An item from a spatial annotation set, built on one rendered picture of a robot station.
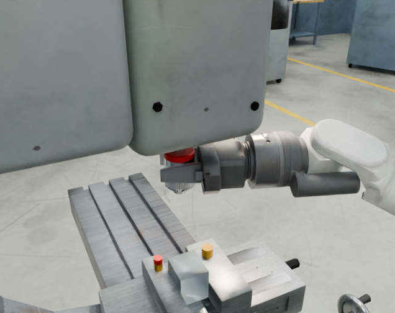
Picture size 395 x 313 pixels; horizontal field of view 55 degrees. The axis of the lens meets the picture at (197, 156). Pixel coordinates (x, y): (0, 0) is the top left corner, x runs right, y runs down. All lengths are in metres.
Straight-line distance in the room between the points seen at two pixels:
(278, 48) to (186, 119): 4.99
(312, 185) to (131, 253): 0.49
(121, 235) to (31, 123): 0.63
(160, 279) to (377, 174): 0.38
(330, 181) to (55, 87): 0.40
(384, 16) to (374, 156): 5.99
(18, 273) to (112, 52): 2.09
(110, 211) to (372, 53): 5.92
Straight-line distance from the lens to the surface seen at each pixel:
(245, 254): 0.80
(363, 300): 1.23
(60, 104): 0.37
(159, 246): 0.92
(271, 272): 0.77
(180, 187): 0.58
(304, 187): 0.57
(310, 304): 1.10
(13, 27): 0.35
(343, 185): 0.60
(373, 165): 0.58
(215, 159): 0.54
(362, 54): 6.70
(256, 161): 0.56
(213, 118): 0.46
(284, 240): 2.46
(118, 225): 1.00
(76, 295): 2.17
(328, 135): 0.59
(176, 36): 0.41
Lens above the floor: 1.52
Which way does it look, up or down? 27 degrees down
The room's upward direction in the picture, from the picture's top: straight up
